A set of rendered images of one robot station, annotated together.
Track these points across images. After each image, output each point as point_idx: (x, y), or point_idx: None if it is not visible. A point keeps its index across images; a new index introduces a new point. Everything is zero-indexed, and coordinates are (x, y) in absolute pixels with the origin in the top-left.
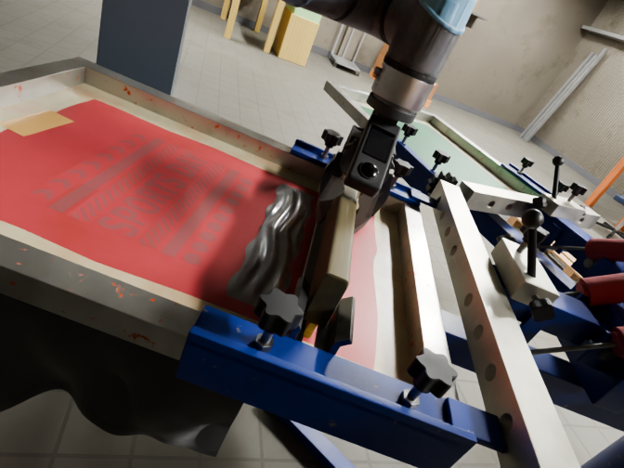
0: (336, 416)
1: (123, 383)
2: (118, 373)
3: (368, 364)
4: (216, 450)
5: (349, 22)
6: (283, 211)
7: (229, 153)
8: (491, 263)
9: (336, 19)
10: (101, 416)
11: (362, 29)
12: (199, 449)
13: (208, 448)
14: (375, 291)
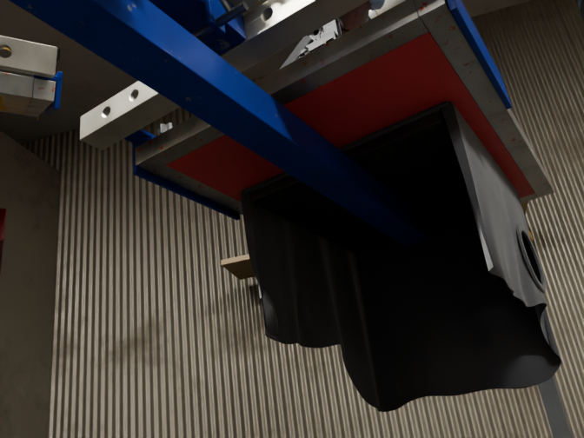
0: None
1: (299, 290)
2: (301, 285)
3: (209, 165)
4: (265, 328)
5: (344, 23)
6: None
7: None
8: (243, 16)
9: (344, 30)
10: (309, 335)
11: (348, 15)
12: (275, 337)
13: (270, 330)
14: None
